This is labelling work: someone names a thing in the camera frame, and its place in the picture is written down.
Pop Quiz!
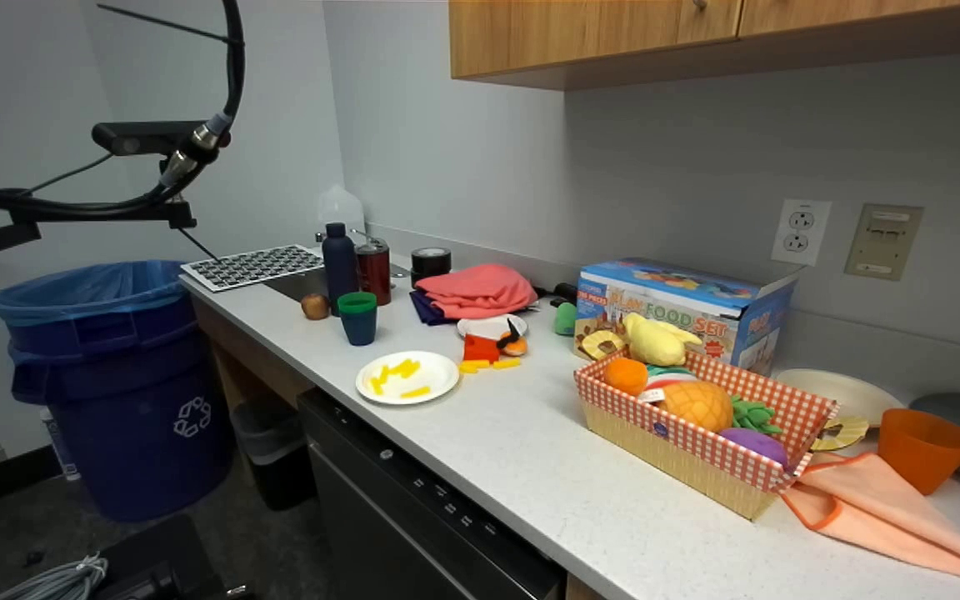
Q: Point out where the green and blue cup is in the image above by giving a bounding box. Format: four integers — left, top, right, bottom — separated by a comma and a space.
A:
335, 289, 378, 346

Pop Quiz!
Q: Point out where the black tape roll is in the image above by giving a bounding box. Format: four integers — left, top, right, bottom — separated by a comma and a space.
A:
409, 248, 451, 282

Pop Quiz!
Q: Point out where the orange cloth napkin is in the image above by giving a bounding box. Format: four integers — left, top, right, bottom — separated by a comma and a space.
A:
782, 453, 960, 576

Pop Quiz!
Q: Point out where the dark blue bottle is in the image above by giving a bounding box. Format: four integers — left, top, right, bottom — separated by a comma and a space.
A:
324, 225, 357, 302

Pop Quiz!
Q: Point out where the dark red can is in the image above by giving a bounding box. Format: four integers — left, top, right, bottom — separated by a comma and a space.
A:
357, 242, 389, 305

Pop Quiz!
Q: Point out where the white wall power outlet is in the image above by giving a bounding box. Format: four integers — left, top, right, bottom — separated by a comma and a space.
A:
769, 199, 830, 268

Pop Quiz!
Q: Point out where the blue toy food box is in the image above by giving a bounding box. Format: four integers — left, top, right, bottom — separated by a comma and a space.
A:
578, 259, 797, 373

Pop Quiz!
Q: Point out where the blue recycling bin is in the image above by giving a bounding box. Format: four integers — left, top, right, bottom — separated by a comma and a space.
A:
0, 259, 234, 523

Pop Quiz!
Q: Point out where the orange plastic cup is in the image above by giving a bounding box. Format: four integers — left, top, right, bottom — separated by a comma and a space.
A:
878, 409, 960, 496

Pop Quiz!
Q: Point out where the white plate with yellow bricks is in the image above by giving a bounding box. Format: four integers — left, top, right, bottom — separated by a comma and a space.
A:
357, 349, 459, 408

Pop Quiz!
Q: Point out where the beige wall switch plate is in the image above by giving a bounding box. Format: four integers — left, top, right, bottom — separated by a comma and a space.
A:
845, 203, 924, 282

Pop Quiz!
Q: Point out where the red checkered cardboard basket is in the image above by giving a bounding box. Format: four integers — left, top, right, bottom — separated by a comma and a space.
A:
574, 355, 834, 519

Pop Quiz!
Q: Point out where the orange red toy piece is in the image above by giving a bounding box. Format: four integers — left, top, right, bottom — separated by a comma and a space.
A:
459, 338, 525, 373

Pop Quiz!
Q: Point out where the black dishwasher front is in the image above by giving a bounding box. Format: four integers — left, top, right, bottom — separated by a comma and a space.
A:
299, 389, 564, 600

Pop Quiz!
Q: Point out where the orange toy fruit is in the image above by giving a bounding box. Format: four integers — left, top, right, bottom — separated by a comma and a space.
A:
664, 380, 733, 434

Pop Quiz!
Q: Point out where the small black waste bin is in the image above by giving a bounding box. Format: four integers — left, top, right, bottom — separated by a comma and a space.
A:
234, 399, 313, 509

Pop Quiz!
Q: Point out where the pink red cloth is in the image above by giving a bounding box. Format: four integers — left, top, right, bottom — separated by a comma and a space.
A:
420, 264, 538, 322

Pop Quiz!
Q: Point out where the black camera on tripod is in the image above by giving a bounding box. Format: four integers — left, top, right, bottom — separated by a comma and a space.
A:
91, 122, 229, 156

